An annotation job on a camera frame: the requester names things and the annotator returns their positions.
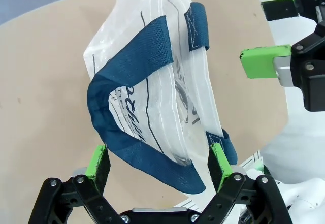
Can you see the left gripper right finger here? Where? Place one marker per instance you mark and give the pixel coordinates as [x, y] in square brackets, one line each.
[221, 168]

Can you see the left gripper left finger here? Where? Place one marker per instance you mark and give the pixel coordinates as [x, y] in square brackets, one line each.
[97, 173]

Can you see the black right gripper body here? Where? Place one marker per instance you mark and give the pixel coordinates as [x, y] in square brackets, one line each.
[316, 97]

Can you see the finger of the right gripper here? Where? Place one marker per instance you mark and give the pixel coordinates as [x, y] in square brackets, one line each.
[261, 61]
[279, 9]

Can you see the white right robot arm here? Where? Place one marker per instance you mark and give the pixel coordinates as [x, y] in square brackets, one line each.
[307, 198]

